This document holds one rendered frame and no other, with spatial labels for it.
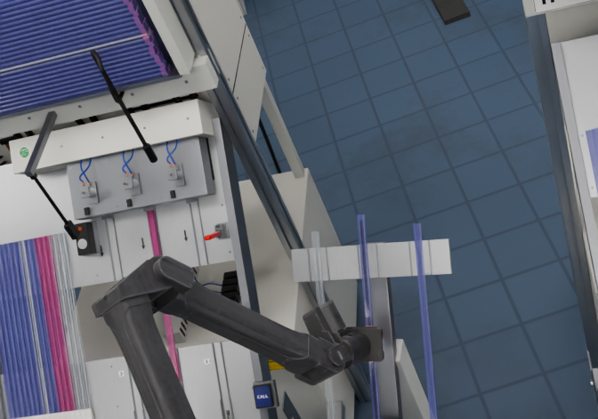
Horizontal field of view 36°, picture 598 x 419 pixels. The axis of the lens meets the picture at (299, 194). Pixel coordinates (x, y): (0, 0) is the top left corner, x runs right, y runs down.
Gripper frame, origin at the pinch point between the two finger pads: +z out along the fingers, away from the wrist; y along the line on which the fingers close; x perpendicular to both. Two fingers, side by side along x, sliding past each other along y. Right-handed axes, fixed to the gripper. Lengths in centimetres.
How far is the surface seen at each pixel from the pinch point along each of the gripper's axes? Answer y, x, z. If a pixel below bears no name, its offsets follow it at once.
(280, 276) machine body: 41, -10, 52
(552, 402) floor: -23, 34, 96
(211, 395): 42.1, 13.5, 7.6
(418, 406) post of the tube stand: -3.5, 18.7, 20.0
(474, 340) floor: 2, 18, 112
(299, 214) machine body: 41, -26, 68
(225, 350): 37.9, 3.4, 8.4
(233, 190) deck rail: 33.6, -33.2, 10.1
